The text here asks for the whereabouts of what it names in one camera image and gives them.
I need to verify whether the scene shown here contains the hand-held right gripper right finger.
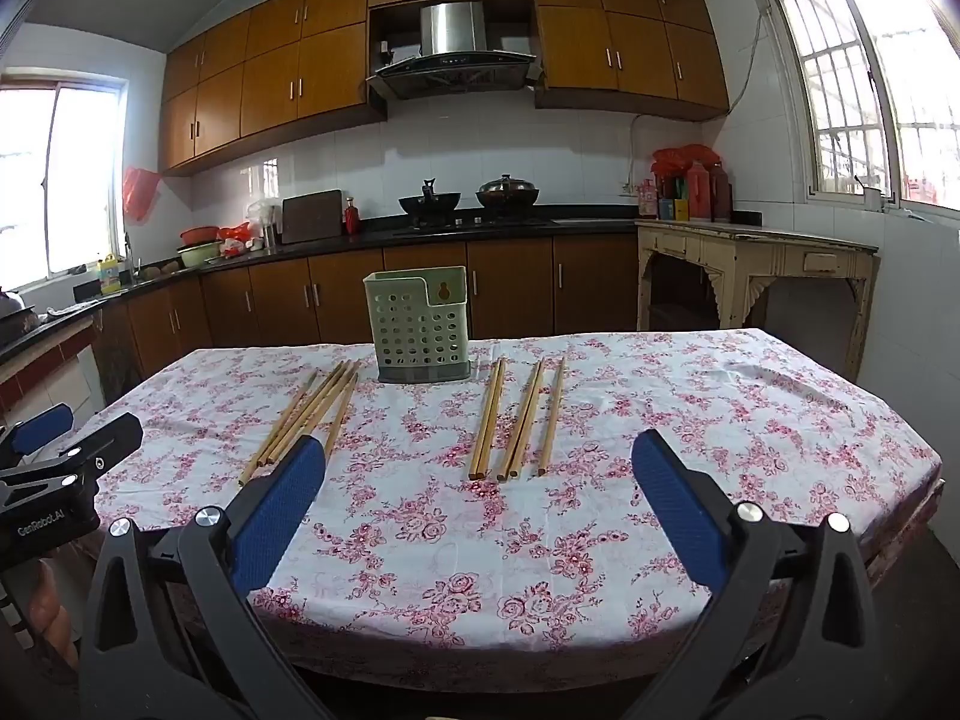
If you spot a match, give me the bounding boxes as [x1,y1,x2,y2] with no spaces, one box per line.
[622,429,882,720]

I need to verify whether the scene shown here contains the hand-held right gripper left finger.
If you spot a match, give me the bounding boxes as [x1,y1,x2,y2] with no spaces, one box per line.
[79,433,335,720]

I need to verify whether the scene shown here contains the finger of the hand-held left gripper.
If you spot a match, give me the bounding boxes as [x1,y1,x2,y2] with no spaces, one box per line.
[0,412,143,503]
[0,403,76,466]

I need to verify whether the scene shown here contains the wooden chopstick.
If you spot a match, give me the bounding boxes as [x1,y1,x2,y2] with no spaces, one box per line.
[498,362,539,481]
[469,358,500,481]
[511,362,545,479]
[478,358,507,479]
[325,360,363,457]
[256,369,320,466]
[238,365,341,487]
[277,361,357,463]
[266,361,350,466]
[538,356,567,476]

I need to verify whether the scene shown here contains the green perforated utensil holder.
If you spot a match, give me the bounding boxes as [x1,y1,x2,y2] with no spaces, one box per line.
[363,268,473,383]

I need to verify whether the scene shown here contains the person's left hand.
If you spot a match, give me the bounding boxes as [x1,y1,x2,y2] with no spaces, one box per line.
[28,546,83,670]

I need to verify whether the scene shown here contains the dark metal pot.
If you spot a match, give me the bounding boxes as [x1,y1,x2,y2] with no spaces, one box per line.
[0,289,38,338]

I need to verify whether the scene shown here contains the pink floral tablecloth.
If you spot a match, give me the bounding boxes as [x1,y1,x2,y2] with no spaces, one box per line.
[96,328,942,672]

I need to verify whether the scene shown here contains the wooden dining table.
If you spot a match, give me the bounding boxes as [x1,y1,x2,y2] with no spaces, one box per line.
[862,476,947,590]

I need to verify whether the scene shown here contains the window beside sink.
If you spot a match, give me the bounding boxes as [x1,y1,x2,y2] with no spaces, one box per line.
[0,71,130,293]

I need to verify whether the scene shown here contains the hanging red plastic bag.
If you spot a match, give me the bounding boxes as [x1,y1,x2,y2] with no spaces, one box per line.
[121,166,162,222]

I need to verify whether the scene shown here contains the brown lower kitchen cabinets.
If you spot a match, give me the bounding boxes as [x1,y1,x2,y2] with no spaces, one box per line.
[94,232,638,398]

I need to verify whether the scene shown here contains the white bag with steel cup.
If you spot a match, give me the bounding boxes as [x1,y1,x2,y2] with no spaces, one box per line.
[247,199,282,248]

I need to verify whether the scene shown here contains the cream wooden side table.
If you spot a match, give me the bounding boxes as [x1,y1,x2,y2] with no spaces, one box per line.
[636,219,880,383]

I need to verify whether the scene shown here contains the black kitchen countertop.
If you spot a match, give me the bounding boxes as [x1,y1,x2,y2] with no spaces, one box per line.
[0,208,638,365]

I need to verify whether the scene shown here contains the dark wooden cutting board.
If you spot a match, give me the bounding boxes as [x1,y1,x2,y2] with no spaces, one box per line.
[280,190,344,245]

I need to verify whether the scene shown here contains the red oil bottle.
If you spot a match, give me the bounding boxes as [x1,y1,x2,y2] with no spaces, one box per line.
[686,161,713,222]

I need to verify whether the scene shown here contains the black wok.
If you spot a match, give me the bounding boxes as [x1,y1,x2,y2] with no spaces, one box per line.
[397,180,462,226]

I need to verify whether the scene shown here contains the black gas stove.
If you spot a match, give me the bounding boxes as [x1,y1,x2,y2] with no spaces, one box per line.
[394,216,560,233]

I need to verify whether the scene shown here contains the dark lidded pot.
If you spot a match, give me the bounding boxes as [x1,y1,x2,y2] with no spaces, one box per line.
[475,174,541,211]

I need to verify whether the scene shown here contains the window with white grille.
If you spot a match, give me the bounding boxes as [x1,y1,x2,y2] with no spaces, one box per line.
[769,0,960,211]

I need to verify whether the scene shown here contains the steel range hood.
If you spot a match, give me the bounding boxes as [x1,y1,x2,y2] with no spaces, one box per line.
[366,1,542,101]

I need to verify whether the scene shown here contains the brown upper wall cabinets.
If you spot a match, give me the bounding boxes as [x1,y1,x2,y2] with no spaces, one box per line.
[157,0,730,177]

